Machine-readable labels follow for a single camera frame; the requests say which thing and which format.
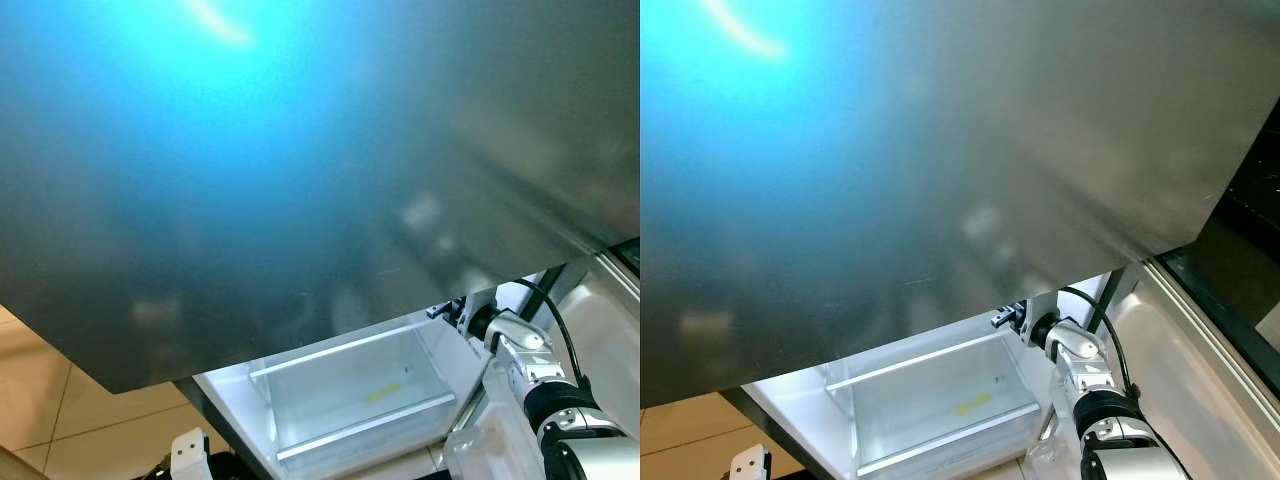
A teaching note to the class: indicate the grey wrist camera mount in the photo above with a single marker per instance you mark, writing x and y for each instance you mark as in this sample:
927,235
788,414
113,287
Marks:
460,312
188,455
748,465
1022,318

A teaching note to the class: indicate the clear plastic door bin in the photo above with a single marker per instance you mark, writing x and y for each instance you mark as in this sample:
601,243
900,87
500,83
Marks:
1055,440
490,450

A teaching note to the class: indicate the clear fridge drawer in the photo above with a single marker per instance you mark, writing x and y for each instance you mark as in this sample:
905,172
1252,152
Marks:
320,400
900,410

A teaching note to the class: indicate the grey fridge lower door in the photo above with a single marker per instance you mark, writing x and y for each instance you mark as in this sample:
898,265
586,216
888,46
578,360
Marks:
1180,380
615,330

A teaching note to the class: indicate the grey fridge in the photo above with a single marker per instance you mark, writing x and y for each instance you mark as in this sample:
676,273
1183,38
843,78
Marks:
950,150
300,150

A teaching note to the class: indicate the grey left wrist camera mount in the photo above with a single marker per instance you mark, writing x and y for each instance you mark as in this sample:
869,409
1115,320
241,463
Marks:
188,455
748,465

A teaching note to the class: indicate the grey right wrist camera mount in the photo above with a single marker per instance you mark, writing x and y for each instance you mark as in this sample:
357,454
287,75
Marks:
1022,318
460,312

